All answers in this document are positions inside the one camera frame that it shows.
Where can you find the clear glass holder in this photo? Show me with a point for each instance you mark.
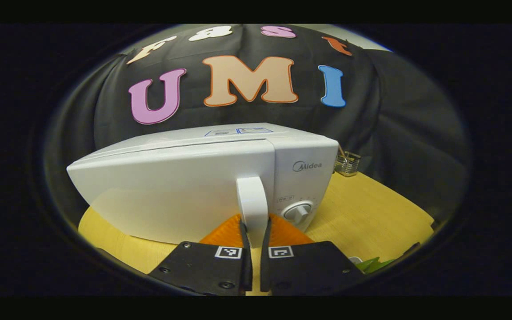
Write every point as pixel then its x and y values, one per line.
pixel 347 163

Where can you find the white microwave oven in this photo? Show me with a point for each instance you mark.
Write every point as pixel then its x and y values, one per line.
pixel 171 191

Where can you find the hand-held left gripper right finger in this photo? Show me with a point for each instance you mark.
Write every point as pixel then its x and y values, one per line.
pixel 266 266

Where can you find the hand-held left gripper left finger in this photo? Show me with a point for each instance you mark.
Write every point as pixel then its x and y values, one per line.
pixel 246 266

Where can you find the green lettuce leaf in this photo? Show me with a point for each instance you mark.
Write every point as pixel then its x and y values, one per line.
pixel 371 265

